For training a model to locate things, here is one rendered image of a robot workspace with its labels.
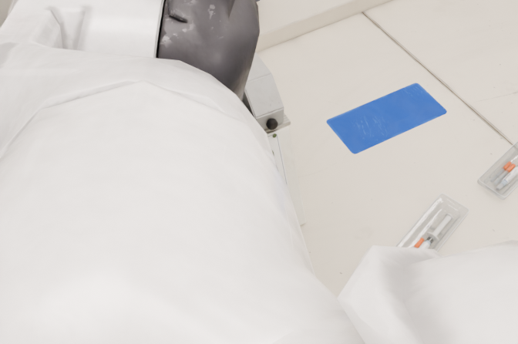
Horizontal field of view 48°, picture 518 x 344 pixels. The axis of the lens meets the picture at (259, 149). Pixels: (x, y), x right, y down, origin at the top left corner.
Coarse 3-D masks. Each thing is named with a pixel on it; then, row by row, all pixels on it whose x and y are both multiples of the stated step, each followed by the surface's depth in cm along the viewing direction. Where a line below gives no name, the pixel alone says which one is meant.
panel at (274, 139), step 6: (276, 132) 89; (270, 138) 89; (276, 138) 90; (270, 144) 90; (276, 144) 90; (276, 150) 90; (276, 156) 91; (282, 156) 91; (276, 162) 91; (282, 162) 92; (282, 168) 92; (282, 174) 92; (288, 186) 94
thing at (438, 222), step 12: (432, 204) 99; (444, 204) 99; (456, 204) 99; (432, 216) 97; (444, 216) 97; (456, 216) 97; (420, 228) 96; (432, 228) 96; (444, 228) 96; (408, 240) 94; (420, 240) 94; (432, 240) 94; (444, 240) 94
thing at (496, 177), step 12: (516, 144) 107; (504, 156) 106; (516, 156) 106; (492, 168) 104; (504, 168) 104; (516, 168) 104; (480, 180) 102; (492, 180) 102; (504, 180) 102; (516, 180) 102; (504, 192) 100
